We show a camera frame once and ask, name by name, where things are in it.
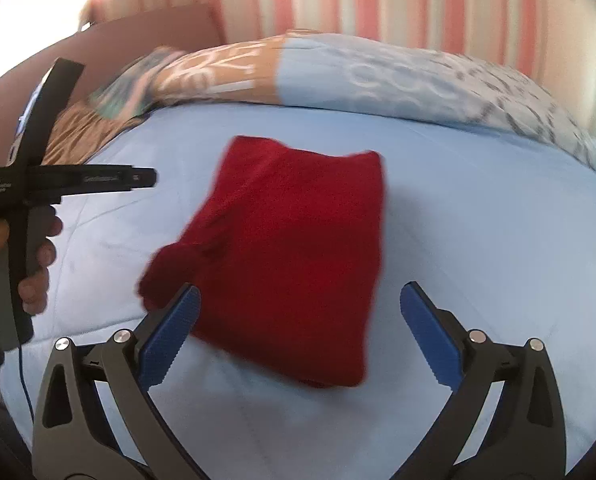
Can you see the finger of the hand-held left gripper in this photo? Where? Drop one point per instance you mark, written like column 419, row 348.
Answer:
column 103, row 177

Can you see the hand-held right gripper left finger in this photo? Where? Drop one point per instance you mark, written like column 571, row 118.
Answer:
column 170, row 332

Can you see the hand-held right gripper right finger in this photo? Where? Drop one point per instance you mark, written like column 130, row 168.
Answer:
column 430, row 332

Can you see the red knit sweater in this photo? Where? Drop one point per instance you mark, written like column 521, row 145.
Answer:
column 288, row 240

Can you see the person's left hand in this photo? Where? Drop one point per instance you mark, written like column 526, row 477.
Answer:
column 34, row 292

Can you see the brown quilted blanket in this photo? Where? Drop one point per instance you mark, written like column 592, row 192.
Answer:
column 78, row 135

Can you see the plaid pillow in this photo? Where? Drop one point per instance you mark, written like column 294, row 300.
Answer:
column 128, row 92

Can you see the light blue bed sheet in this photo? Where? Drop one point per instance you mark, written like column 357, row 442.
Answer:
column 478, row 220

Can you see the brown headboard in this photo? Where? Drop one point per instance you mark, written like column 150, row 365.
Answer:
column 128, row 35

